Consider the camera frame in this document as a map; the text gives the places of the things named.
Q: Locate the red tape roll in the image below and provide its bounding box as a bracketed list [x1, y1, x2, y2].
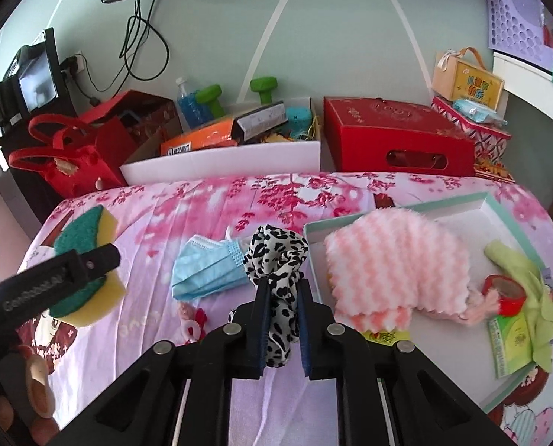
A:
[481, 274, 529, 317]

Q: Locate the black cabinet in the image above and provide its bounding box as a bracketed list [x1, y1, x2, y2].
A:
[6, 166, 62, 227]

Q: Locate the black and grey carton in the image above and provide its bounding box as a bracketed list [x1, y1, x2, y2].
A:
[233, 101, 290, 143]

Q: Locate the blue face mask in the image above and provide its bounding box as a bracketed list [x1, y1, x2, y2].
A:
[171, 233, 250, 301]

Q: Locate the wall socket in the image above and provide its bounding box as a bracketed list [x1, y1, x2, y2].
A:
[64, 50, 90, 76]

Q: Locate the red felt handbag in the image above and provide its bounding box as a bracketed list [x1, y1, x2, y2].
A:
[8, 114, 141, 199]

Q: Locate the white tray with teal rim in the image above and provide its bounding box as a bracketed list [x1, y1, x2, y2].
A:
[302, 192, 553, 415]

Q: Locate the person's left hand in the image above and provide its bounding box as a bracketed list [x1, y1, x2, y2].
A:
[0, 354, 62, 446]

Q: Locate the orange carton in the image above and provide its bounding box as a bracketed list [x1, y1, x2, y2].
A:
[158, 117, 241, 157]

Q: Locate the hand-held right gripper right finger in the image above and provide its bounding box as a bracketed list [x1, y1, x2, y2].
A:
[299, 279, 514, 446]

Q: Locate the open red cardboard box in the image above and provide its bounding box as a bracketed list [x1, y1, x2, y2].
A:
[78, 90, 183, 159]

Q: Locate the large red gift box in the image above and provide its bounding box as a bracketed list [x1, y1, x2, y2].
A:
[322, 96, 477, 178]

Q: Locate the grey cabinet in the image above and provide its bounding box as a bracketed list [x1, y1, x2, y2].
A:
[0, 149, 41, 290]

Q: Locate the teal plastic toy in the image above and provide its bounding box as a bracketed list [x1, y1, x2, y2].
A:
[285, 106, 316, 139]

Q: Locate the pink cartoon printed bedsheet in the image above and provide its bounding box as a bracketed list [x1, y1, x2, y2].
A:
[14, 171, 553, 446]

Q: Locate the pink lace cloth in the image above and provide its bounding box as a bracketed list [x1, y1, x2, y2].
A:
[457, 287, 501, 327]

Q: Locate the purple baby wipes pack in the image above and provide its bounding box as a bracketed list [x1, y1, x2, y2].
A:
[539, 266, 553, 317]

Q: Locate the light green cloth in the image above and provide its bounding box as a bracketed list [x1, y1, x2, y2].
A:
[484, 239, 553, 369]

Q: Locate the white cardboard box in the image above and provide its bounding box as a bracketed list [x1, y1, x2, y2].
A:
[119, 97, 323, 187]

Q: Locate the green dumbbell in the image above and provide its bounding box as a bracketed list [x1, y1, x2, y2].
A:
[250, 75, 283, 106]
[197, 84, 227, 118]

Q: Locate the light blue wipes packet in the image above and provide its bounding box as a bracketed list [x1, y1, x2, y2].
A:
[452, 97, 510, 127]

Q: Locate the pink striped fluffy towel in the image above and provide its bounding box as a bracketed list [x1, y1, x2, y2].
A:
[323, 208, 473, 332]

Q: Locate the blue liquid plastic bottle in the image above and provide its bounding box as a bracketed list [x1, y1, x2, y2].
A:
[174, 77, 204, 132]

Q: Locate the yellow gift box with handle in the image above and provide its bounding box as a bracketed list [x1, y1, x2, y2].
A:
[431, 46, 506, 111]

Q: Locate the red white patterned box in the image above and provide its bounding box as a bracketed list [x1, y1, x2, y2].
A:
[431, 96, 512, 164]

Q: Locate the green tissue pack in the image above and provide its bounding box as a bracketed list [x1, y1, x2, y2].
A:
[361, 326, 410, 345]
[487, 313, 543, 380]

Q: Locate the purple perforated basket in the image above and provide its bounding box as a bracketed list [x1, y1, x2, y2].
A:
[485, 0, 553, 71]

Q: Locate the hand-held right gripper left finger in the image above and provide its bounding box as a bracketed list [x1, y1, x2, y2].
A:
[49, 282, 271, 446]

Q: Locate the black cable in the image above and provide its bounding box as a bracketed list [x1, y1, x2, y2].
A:
[120, 0, 171, 94]

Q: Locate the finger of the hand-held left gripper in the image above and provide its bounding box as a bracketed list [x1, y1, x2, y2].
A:
[72, 242, 122, 285]

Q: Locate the black monitor device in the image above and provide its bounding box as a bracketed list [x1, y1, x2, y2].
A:
[0, 27, 67, 127]

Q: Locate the white furniture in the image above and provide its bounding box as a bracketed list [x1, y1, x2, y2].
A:
[491, 50, 553, 118]

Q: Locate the leopard print scrunchie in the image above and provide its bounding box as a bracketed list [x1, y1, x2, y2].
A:
[243, 224, 311, 369]

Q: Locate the yellow and green sponge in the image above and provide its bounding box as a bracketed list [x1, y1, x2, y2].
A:
[52, 206, 127, 329]

